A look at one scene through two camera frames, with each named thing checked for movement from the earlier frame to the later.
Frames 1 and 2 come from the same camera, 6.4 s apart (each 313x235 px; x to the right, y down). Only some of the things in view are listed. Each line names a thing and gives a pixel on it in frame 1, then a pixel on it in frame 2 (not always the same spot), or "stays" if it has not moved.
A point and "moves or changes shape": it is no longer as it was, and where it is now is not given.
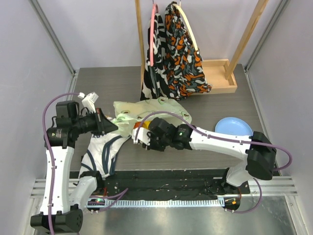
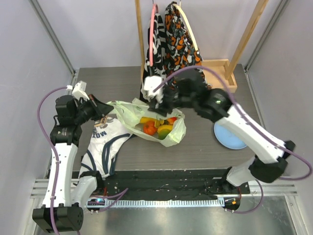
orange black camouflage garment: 184,66 stays
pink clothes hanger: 155,6 stays
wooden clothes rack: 220,73 stays
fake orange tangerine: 137,125 moves or changes shape
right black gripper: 153,141 to 164,103
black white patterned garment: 155,84 stays
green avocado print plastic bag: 128,112 moves or changes shape
